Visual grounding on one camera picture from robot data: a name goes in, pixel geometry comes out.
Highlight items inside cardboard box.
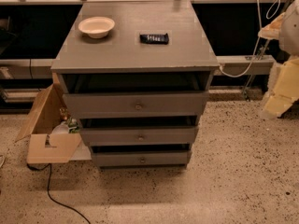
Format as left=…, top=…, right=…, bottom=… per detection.
left=52, top=107, right=79, bottom=134

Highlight grey top drawer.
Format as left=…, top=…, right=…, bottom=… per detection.
left=63, top=91, right=208, bottom=119

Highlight metal pole stand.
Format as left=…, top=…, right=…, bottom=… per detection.
left=242, top=0, right=294, bottom=102

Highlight white hanging cable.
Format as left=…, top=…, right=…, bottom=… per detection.
left=218, top=0, right=282, bottom=78

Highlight grey drawer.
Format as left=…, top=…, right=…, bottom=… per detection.
left=92, top=151, right=192, bottom=167
left=80, top=127, right=198, bottom=146
left=63, top=91, right=208, bottom=119

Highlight grey drawer cabinet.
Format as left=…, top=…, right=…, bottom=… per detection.
left=51, top=1, right=219, bottom=155

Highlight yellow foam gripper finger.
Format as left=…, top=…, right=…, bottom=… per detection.
left=260, top=56, right=299, bottom=119

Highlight grey bottom drawer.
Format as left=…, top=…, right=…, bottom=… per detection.
left=92, top=151, right=192, bottom=167

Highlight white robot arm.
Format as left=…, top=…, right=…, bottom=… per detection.
left=258, top=0, right=299, bottom=119

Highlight grey middle drawer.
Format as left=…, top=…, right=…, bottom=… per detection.
left=80, top=127, right=198, bottom=146

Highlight black floor cable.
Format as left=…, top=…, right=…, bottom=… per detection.
left=26, top=162, right=92, bottom=224

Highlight open cardboard box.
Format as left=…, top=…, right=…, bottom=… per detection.
left=16, top=73, right=81, bottom=164

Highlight black snack bar wrapper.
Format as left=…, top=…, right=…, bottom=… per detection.
left=139, top=34, right=169, bottom=45

